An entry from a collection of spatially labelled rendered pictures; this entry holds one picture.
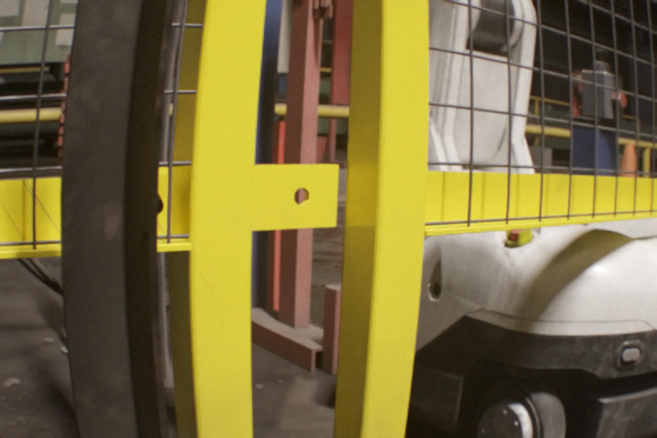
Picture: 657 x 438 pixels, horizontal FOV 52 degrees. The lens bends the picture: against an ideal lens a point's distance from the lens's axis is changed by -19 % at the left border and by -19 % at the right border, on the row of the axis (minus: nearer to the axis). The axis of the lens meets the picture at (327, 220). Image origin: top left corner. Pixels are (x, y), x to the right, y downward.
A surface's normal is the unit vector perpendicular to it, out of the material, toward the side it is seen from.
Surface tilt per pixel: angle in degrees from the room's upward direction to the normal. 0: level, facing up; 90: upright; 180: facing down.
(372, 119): 90
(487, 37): 137
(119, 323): 90
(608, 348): 91
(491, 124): 102
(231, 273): 90
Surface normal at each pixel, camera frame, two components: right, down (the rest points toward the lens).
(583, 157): -0.83, 0.04
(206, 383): 0.56, 0.13
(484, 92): 0.48, 0.33
